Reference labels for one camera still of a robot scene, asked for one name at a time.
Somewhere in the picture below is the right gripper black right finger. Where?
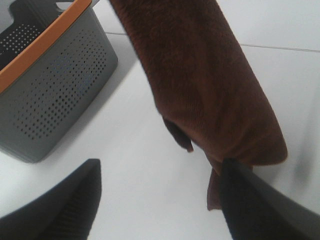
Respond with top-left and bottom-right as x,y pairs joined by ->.
219,158 -> 320,240

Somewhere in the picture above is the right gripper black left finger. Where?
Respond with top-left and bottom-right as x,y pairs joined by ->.
0,159 -> 102,240

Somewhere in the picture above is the brown towel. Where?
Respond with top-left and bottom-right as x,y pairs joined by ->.
111,0 -> 288,210

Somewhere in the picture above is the grey perforated basket orange rim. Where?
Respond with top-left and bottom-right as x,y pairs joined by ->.
0,0 -> 118,163

